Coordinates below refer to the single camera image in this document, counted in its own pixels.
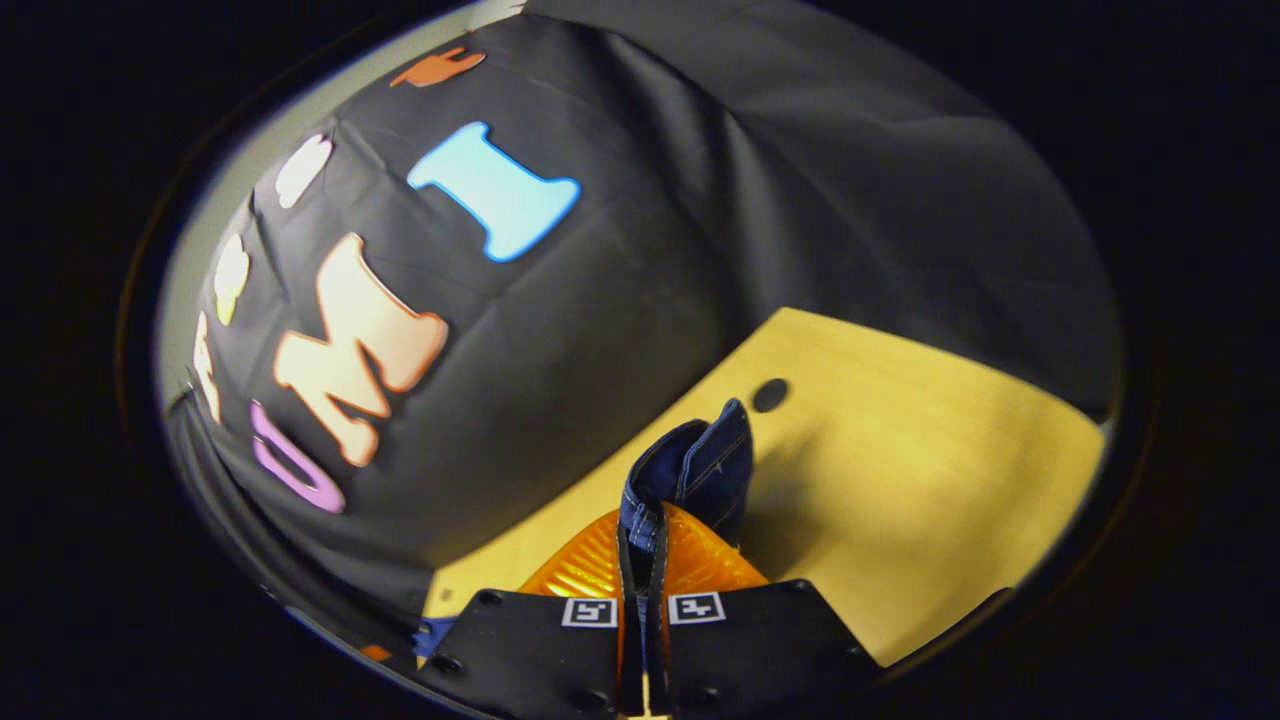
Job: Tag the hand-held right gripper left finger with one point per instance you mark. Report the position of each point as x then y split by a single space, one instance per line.
628 650

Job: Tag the black backdrop cloth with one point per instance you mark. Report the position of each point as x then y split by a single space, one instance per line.
600 350

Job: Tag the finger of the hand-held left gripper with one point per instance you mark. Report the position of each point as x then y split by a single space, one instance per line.
375 652

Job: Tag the blue denim jeans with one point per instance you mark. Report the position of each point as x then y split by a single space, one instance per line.
700 470

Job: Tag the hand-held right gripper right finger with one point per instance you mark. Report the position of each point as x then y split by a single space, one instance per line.
663 650

